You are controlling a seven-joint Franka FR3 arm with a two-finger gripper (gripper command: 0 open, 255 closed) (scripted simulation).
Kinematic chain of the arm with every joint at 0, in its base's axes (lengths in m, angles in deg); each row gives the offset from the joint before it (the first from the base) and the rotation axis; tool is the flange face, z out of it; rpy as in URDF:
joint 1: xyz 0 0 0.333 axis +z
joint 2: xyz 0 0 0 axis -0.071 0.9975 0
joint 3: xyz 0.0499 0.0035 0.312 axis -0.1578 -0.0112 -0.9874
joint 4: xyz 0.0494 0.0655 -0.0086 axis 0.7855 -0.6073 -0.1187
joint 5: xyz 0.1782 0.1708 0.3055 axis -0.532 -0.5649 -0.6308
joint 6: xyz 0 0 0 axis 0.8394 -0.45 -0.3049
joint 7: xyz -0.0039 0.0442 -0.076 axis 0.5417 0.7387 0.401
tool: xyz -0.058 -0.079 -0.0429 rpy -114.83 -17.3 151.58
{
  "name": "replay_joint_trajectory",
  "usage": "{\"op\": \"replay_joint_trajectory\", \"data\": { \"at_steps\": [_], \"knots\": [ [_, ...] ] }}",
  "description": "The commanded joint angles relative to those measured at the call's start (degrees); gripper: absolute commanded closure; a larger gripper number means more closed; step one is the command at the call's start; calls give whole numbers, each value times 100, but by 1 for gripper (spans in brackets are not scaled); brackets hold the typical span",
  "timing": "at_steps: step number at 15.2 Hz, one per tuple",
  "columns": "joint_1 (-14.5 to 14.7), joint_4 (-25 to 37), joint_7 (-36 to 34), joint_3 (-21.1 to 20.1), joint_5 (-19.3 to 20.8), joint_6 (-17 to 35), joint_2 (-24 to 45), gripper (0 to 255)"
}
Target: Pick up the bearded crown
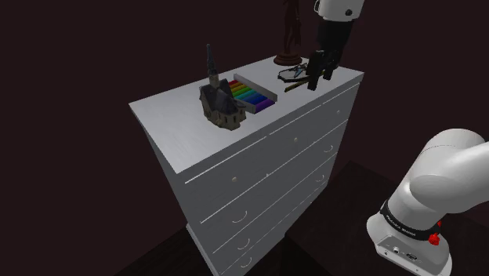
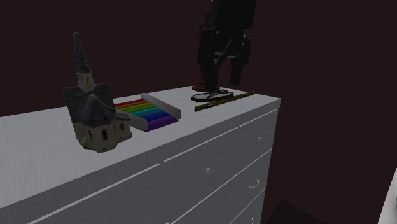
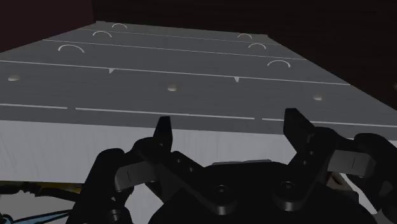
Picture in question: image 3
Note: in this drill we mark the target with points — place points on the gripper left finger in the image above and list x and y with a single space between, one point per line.
186 173

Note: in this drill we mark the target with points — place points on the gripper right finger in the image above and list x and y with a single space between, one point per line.
305 161

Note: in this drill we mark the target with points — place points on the black and yellow object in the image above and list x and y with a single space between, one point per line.
59 188

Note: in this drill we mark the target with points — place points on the blue thin object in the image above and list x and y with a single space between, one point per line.
46 216

